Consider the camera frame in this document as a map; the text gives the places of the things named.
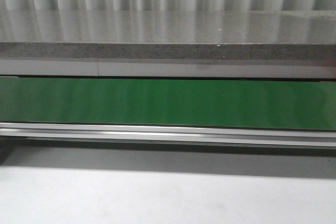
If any green conveyor belt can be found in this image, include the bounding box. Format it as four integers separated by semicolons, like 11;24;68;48
1;77;335;130

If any aluminium conveyor frame rail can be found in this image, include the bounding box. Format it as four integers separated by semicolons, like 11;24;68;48
1;122;335;148

